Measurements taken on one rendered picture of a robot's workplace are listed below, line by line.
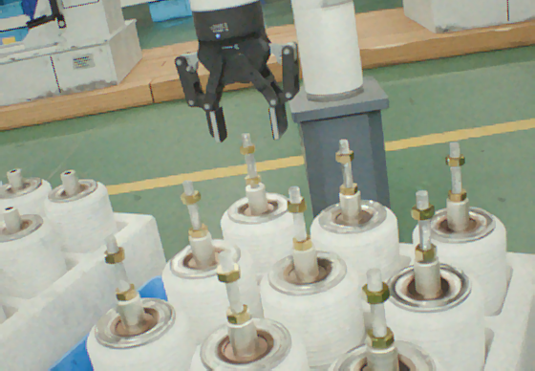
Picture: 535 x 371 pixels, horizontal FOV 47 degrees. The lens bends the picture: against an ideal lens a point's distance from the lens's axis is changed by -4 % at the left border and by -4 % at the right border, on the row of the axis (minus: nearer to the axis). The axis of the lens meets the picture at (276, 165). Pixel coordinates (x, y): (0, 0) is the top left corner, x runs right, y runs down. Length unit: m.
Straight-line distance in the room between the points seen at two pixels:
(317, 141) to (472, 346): 0.49
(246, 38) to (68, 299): 0.41
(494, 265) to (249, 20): 0.35
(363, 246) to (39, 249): 0.42
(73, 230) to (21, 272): 0.11
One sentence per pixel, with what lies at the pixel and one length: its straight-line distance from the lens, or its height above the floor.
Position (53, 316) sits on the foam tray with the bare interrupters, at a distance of 0.85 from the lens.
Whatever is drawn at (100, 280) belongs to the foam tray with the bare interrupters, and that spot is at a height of 0.15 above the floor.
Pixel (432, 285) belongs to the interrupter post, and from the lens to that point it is 0.56.
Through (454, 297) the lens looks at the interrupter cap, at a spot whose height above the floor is 0.25.
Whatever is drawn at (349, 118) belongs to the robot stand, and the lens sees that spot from 0.95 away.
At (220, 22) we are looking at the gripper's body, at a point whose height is 0.48.
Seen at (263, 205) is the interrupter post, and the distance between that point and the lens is 0.75.
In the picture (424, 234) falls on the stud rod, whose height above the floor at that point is 0.31.
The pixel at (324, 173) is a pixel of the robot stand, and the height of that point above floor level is 0.19.
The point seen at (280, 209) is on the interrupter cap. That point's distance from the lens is 0.74.
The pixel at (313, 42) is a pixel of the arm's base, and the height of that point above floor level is 0.39.
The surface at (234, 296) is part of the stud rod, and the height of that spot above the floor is 0.30.
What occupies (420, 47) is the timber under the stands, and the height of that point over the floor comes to 0.05.
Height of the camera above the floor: 0.56
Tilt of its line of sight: 21 degrees down
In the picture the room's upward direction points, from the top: 10 degrees counter-clockwise
